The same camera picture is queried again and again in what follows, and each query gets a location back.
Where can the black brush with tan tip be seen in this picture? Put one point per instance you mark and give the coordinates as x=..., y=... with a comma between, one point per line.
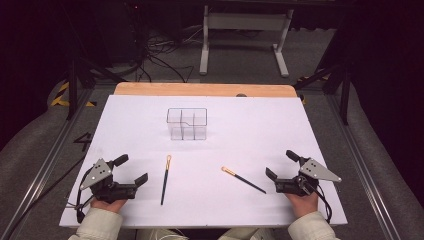
x=243, y=180

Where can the person's right hand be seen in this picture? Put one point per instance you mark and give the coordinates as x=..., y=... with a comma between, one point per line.
x=303, y=205

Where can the white metal stand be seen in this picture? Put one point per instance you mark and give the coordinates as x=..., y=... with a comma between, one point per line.
x=246, y=20

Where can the person's left hand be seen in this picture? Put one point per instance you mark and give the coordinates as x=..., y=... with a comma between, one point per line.
x=110, y=206

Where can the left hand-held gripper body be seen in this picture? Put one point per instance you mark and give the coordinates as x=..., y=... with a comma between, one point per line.
x=113, y=191

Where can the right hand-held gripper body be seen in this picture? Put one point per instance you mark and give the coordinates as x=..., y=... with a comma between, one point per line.
x=300, y=186

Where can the white paper sheet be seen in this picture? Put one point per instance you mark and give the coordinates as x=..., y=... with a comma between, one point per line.
x=233, y=133

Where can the aluminium rail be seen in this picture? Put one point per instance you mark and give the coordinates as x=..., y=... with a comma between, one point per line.
x=363, y=166
x=43, y=166

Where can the clear plastic organizer box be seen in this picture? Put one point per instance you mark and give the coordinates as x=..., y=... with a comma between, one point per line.
x=186, y=123

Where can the black brush with loop end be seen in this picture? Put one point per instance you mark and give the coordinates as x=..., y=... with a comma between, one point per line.
x=165, y=180

